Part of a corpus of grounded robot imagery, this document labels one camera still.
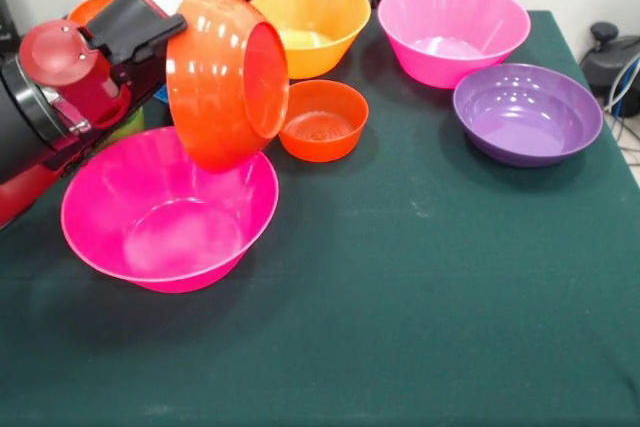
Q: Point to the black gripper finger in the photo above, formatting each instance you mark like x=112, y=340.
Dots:
x=155, y=32
x=145, y=82

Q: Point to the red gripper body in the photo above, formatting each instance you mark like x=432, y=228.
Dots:
x=60, y=52

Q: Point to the medium red-orange bowl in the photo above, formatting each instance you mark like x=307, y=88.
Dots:
x=95, y=4
x=215, y=97

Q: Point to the large pink bowl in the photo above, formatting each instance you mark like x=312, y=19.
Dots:
x=170, y=237
x=450, y=47

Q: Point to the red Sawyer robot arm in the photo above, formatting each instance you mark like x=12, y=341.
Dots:
x=20, y=137

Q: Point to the small blue bowl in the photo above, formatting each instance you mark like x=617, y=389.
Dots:
x=161, y=96

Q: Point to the green cup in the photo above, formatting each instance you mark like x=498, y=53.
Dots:
x=134, y=124

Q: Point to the large orange bowl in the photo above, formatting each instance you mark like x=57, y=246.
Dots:
x=325, y=52

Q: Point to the small red-orange bowl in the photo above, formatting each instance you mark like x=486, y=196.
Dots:
x=330, y=112

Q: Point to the dark green tablecloth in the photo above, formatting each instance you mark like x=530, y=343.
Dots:
x=400, y=297

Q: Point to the purple bowl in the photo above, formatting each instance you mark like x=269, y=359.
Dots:
x=525, y=122

